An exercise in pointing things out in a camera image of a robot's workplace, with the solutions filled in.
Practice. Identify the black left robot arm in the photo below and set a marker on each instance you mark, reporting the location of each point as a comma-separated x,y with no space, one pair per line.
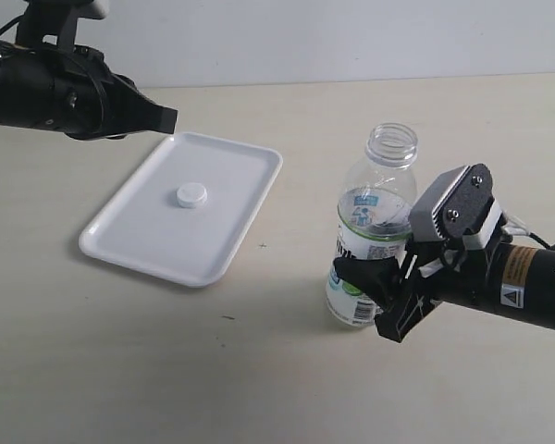
30,96

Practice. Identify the white bottle cap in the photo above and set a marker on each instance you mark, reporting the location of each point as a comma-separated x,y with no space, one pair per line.
191,195

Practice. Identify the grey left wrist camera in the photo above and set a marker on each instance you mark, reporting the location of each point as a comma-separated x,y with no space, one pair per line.
58,18

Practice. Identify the white rectangular plastic tray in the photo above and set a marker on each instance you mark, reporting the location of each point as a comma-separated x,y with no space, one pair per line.
142,228

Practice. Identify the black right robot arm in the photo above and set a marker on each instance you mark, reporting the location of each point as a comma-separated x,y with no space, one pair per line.
503,279

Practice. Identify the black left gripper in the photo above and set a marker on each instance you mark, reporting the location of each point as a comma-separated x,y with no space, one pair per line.
101,103

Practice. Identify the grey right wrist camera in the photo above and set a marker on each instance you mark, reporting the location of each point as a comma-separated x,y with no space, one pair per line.
458,206

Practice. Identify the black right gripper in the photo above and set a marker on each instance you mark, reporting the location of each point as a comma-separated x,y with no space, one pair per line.
408,291

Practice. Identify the clear plastic water bottle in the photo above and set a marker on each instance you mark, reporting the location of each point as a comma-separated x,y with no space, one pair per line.
377,195

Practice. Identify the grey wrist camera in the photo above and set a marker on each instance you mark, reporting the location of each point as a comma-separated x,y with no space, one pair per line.
458,206
58,18

